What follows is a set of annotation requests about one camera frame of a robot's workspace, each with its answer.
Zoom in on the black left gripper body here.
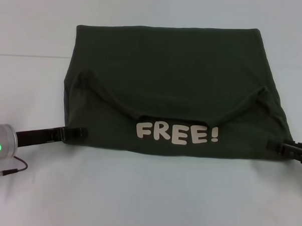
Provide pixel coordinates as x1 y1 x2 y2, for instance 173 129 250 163
14 126 64 149

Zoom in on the dark green t-shirt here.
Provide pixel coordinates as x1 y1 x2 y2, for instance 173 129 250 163
60 19 300 163

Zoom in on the left gripper dark cable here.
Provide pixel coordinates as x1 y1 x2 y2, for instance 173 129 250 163
2 155 29 176

